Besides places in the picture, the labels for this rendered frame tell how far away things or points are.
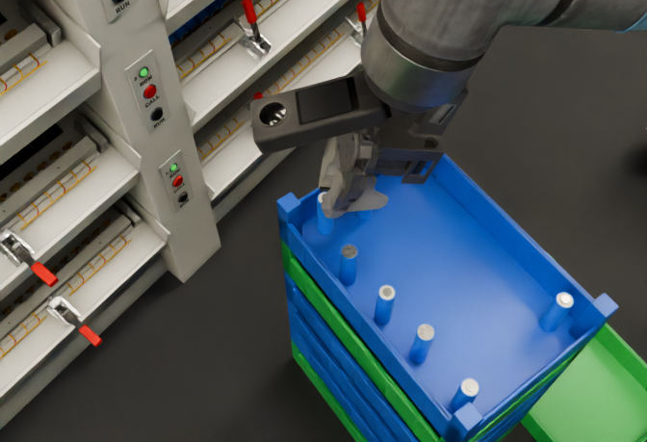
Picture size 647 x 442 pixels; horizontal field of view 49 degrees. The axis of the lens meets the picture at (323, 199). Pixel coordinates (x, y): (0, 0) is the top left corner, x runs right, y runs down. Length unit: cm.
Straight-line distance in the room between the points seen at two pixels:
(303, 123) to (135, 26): 29
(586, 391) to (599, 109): 59
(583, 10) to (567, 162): 92
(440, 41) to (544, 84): 105
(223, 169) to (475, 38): 72
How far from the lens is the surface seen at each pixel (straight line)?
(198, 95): 102
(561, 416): 122
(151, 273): 125
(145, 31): 84
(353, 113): 59
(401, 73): 54
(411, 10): 51
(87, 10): 77
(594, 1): 55
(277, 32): 109
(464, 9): 50
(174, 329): 123
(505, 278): 82
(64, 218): 95
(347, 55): 133
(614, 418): 124
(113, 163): 97
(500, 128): 146
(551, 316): 78
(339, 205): 67
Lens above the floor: 112
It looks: 58 degrees down
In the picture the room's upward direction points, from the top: straight up
